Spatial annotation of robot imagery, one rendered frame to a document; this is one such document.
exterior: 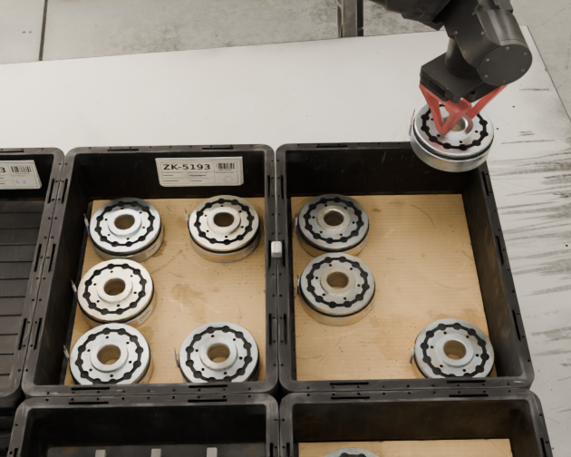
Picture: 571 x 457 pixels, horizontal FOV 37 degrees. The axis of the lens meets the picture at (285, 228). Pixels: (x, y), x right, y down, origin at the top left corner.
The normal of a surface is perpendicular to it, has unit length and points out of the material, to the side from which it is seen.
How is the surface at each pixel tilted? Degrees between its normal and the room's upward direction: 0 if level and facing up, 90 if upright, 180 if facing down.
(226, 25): 0
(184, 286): 0
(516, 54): 90
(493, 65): 90
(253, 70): 0
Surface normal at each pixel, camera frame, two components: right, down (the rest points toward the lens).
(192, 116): 0.00, -0.62
